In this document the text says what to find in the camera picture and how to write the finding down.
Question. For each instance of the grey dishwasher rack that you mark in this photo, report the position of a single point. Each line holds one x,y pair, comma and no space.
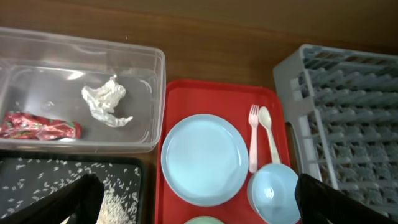
342,107

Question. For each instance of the light blue bowl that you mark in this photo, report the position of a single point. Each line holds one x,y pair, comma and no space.
271,194

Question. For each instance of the black food waste tray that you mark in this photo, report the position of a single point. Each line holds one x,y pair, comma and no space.
27,177

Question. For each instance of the pile of white rice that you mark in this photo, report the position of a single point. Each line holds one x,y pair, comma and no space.
117,209

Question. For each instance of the light green bowl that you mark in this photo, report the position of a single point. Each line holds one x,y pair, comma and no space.
204,220

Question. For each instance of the white napkin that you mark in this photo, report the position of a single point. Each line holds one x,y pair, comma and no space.
103,100

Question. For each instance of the clear plastic waste bin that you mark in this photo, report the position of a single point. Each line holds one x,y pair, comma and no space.
43,74

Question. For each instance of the red snack wrapper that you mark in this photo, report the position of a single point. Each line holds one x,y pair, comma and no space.
25,126

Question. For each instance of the white plastic fork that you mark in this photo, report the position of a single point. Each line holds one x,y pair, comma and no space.
253,121

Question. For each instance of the red serving tray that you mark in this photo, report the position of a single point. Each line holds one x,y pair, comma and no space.
231,102

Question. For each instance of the white plastic spoon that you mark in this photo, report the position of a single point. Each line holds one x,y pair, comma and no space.
266,121

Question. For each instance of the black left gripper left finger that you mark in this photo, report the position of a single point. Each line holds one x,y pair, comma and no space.
78,202

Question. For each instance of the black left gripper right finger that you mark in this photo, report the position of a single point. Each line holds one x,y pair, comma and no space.
319,203

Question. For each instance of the light blue plate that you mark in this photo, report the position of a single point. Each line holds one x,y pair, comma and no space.
204,160

